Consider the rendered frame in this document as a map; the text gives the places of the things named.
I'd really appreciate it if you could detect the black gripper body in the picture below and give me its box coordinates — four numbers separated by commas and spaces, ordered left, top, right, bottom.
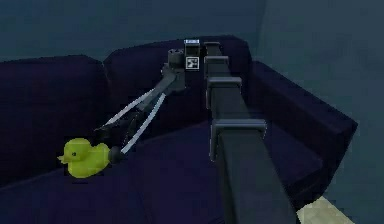
135, 48, 187, 113

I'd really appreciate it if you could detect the dark blue sofa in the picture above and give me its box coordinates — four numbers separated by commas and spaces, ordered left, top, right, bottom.
0, 35, 359, 224

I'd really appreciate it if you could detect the yellow rubber duck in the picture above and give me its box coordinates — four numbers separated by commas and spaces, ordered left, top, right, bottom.
56, 137, 112, 179

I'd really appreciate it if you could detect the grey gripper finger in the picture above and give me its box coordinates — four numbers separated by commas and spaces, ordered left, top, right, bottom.
94, 87, 156, 138
109, 93, 167, 164

